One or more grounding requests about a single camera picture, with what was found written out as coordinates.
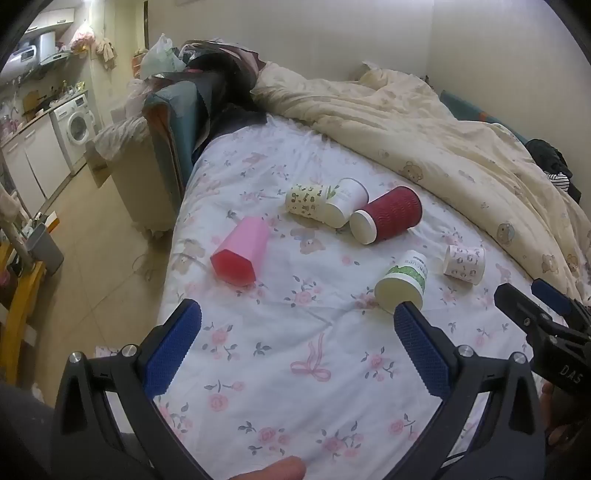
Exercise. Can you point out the person's right hand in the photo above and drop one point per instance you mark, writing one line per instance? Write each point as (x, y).
(548, 410)

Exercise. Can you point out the white washing machine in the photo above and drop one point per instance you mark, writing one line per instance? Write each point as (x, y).
(76, 123)

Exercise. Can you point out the grey bin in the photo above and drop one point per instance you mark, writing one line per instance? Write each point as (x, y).
(45, 249)

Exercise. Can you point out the yellow wooden stool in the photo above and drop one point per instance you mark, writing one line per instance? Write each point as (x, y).
(18, 304)

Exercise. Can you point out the black clothing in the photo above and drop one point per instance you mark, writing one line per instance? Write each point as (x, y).
(554, 166)

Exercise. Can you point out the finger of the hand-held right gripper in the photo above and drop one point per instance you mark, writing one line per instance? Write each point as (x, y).
(517, 305)
(551, 294)

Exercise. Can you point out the pink plastic cup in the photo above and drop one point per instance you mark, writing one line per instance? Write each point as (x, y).
(238, 253)

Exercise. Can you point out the cream patterned paper cup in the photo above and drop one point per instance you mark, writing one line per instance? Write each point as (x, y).
(305, 201)

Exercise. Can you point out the person's left hand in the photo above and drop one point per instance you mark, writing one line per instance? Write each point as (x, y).
(272, 470)

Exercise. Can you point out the translucent plastic bag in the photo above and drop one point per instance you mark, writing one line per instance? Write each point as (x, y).
(159, 57)

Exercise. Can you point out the dark red ribbed cup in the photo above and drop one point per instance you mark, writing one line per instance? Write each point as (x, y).
(387, 214)

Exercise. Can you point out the pink hanging bag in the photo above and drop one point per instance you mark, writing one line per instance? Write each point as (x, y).
(83, 37)

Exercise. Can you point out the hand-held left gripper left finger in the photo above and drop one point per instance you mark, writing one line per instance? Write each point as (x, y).
(173, 351)

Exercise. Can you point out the small pink patterned paper cup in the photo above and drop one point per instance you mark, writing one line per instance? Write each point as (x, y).
(464, 263)

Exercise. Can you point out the white cup with green label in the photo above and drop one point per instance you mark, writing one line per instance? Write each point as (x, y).
(402, 282)

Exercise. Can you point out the white kitchen cabinet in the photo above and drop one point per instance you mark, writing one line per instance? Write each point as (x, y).
(32, 157)

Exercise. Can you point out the cardboard box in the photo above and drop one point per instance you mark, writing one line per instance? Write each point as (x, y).
(98, 166)

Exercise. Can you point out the silver range hood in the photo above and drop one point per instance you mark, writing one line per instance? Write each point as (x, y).
(41, 48)

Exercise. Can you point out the white wall cabinet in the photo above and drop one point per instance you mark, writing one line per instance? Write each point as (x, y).
(51, 18)

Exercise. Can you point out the white floral bedsheet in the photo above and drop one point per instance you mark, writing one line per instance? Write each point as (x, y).
(277, 332)

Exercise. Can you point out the white paper cup leaf print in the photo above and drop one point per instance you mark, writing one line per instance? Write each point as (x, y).
(346, 199)

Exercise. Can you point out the beige hanging cloth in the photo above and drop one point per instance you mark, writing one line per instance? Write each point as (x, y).
(105, 48)

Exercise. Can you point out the teal pillow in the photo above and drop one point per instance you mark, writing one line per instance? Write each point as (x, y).
(482, 115)

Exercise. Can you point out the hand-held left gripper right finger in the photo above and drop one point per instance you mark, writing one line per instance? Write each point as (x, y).
(422, 353)

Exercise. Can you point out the dark clothes pile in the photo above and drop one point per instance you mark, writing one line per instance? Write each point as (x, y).
(221, 78)

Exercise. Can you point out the white cloth covered furniture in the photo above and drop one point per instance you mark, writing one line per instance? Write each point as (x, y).
(134, 180)

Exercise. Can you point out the beige bear print duvet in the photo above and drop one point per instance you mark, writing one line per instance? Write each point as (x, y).
(438, 138)

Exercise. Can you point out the teal upholstered chair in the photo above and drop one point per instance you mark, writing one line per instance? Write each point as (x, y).
(173, 129)

